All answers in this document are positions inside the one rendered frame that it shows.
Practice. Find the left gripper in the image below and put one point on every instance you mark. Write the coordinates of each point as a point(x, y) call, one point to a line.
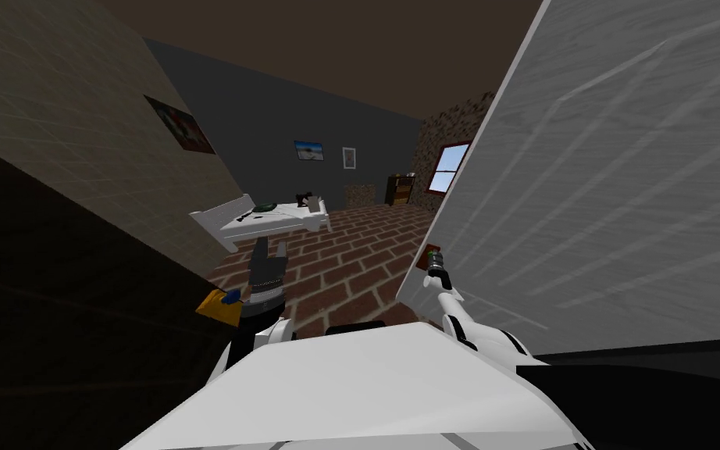
point(267, 271)

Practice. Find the white bed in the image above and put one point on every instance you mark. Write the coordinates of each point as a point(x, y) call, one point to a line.
point(272, 224)

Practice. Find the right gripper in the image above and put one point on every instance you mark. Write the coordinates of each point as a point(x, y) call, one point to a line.
point(437, 262)

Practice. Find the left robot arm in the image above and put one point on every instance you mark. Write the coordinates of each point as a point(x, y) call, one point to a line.
point(249, 331)

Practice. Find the red wall picture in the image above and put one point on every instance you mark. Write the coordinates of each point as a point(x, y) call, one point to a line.
point(180, 126)

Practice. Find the white wall picture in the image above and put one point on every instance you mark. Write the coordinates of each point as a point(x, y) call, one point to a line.
point(349, 157)

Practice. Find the brown speckled box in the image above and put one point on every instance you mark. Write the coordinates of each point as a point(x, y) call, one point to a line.
point(360, 195)

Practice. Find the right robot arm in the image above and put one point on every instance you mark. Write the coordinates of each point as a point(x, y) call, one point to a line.
point(479, 334)

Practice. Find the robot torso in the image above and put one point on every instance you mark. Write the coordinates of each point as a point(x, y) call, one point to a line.
point(366, 387)

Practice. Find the pale grey door leaf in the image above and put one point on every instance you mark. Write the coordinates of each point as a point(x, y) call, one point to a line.
point(585, 187)

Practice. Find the dark wooden bookshelf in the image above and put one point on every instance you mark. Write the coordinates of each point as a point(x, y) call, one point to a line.
point(400, 189)

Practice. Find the blue wall picture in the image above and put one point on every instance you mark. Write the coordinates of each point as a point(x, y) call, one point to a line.
point(308, 150)

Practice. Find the red framed window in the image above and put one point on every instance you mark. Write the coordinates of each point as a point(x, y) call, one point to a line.
point(448, 167)

